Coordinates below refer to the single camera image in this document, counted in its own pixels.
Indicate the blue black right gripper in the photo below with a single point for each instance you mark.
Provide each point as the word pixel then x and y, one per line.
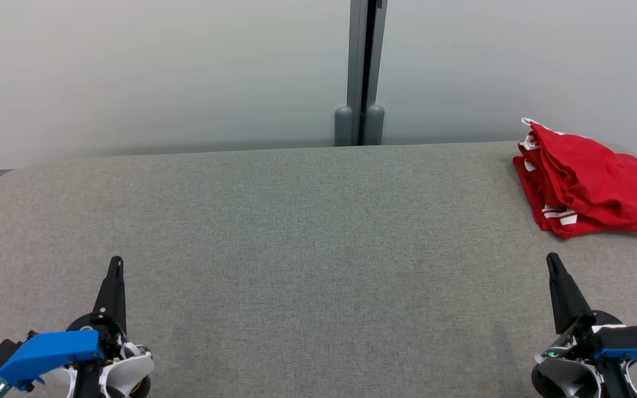
pixel 628 342

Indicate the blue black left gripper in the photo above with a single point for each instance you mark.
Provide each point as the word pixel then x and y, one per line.
pixel 53 348

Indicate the red jersey with number print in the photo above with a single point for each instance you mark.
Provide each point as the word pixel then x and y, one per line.
pixel 551 213

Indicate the red shorts with white stripe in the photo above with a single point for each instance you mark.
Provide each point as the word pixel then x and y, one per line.
pixel 589 166

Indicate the grey fabric sofa seat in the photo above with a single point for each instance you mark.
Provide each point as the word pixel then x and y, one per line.
pixel 296 249

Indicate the grey cylindrical bumper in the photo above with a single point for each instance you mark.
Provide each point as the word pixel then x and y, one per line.
pixel 343 127
pixel 375 126

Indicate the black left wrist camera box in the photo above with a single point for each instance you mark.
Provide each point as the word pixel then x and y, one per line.
pixel 2 351

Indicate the grey partition post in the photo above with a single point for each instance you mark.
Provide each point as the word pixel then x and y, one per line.
pixel 366 50

